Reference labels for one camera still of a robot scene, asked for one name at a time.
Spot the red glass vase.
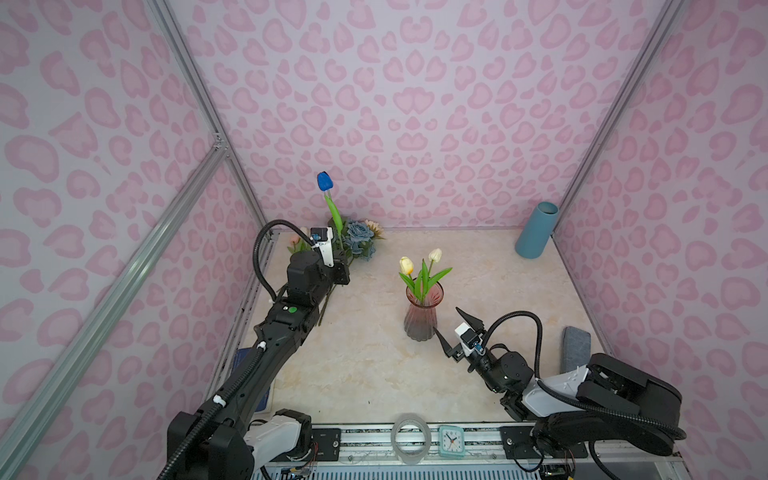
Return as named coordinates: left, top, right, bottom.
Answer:
left=403, top=283, right=444, bottom=342

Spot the yellow tulip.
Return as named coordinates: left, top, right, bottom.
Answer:
left=399, top=256, right=423, bottom=302

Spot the white tulip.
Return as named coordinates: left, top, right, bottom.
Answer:
left=417, top=248, right=452, bottom=303

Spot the blue tulip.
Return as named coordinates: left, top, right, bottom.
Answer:
left=317, top=171, right=344, bottom=251

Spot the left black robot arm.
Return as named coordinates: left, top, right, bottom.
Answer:
left=159, top=219, right=350, bottom=479

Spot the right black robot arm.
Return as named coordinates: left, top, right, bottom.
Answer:
left=438, top=310, right=687, bottom=459

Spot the teal cylindrical vase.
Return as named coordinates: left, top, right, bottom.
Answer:
left=515, top=202, right=559, bottom=259

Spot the blue rose bouquet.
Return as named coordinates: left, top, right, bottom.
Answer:
left=316, top=216, right=386, bottom=328

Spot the pink tulip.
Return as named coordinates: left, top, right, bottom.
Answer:
left=288, top=235, right=312, bottom=255

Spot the grey sponge block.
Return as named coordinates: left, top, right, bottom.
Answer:
left=560, top=326, right=591, bottom=373

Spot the small teal alarm clock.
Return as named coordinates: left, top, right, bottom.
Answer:
left=438, top=425, right=466, bottom=459

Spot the blue book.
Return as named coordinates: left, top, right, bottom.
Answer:
left=231, top=345, right=279, bottom=417

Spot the clear tape roll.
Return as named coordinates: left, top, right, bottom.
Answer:
left=390, top=413, right=432, bottom=466

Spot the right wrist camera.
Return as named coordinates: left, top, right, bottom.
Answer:
left=455, top=322, right=485, bottom=359

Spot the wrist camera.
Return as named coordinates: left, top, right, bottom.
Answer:
left=309, top=227, right=335, bottom=267
left=455, top=322, right=485, bottom=359

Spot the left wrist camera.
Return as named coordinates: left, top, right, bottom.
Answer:
left=309, top=227, right=335, bottom=267

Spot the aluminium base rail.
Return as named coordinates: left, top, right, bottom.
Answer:
left=158, top=419, right=691, bottom=480

